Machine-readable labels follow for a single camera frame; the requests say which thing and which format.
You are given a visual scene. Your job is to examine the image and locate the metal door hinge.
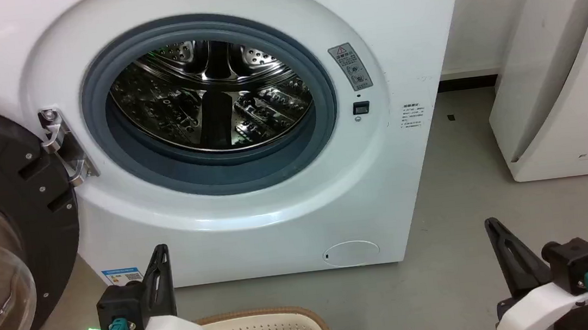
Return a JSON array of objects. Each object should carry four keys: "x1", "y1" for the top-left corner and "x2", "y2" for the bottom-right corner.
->
[{"x1": 37, "y1": 104, "x2": 101, "y2": 190}]

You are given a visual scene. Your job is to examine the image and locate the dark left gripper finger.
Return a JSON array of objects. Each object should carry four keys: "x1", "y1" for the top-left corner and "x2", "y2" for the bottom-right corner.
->
[{"x1": 135, "y1": 243, "x2": 179, "y2": 327}]

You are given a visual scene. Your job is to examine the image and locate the stainless steel washing machine drum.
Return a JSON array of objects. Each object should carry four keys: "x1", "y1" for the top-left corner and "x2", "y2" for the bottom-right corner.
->
[{"x1": 105, "y1": 29, "x2": 318, "y2": 164}]

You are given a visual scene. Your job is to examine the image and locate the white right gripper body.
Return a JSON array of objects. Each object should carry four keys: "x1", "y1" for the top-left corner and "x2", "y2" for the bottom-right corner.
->
[{"x1": 492, "y1": 278, "x2": 588, "y2": 330}]

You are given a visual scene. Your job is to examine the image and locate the white air purifier appliance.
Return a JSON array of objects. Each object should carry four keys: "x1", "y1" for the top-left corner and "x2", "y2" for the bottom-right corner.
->
[{"x1": 476, "y1": 0, "x2": 588, "y2": 185}]

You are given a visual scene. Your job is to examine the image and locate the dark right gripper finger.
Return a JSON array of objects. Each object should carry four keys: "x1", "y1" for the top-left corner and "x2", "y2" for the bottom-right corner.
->
[{"x1": 484, "y1": 211, "x2": 555, "y2": 300}]

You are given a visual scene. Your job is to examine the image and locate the black round washer door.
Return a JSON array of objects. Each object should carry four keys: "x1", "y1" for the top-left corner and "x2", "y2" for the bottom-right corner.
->
[{"x1": 0, "y1": 84, "x2": 92, "y2": 330}]

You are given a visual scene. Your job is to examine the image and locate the blue energy label sticker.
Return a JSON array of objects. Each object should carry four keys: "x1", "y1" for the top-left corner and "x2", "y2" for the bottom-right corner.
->
[{"x1": 101, "y1": 266, "x2": 145, "y2": 287}]

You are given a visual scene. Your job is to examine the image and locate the grey rubber door gasket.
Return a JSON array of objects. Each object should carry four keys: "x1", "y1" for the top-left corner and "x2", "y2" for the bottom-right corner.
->
[{"x1": 73, "y1": 1, "x2": 346, "y2": 210}]

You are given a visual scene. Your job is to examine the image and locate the white front-load washing machine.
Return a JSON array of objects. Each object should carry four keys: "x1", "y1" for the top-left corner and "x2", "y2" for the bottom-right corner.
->
[{"x1": 0, "y1": 0, "x2": 496, "y2": 306}]

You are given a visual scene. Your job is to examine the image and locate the grey warning sticker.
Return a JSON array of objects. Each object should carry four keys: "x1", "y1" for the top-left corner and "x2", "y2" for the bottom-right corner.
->
[{"x1": 327, "y1": 40, "x2": 374, "y2": 94}]

